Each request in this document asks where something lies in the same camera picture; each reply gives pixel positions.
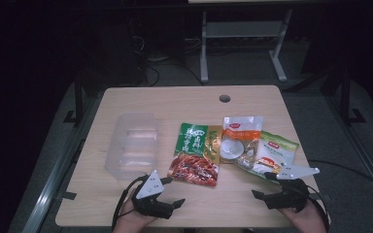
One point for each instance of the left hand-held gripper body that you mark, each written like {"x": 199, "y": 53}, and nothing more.
{"x": 150, "y": 187}

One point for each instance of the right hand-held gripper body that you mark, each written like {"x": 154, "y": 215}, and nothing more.
{"x": 293, "y": 194}

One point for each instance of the white and green packet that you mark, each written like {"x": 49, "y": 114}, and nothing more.
{"x": 278, "y": 152}

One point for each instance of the green and red seasoning packet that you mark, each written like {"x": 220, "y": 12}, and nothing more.
{"x": 196, "y": 155}

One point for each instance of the clear plastic container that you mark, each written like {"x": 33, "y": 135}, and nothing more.
{"x": 132, "y": 145}

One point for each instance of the white and orange packet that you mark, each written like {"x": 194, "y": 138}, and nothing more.
{"x": 241, "y": 139}

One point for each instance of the person's right hand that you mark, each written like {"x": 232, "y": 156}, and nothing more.
{"x": 306, "y": 220}

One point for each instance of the person's left hand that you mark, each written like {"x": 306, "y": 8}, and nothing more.
{"x": 131, "y": 221}

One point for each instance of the black tape strip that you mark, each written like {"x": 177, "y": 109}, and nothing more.
{"x": 68, "y": 195}

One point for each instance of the black metal stand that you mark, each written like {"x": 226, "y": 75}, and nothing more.
{"x": 346, "y": 97}
{"x": 78, "y": 103}

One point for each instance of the silver metal rail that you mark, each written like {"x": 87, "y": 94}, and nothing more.
{"x": 55, "y": 174}
{"x": 366, "y": 161}

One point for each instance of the white metal table frame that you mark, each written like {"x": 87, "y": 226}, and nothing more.
{"x": 244, "y": 29}

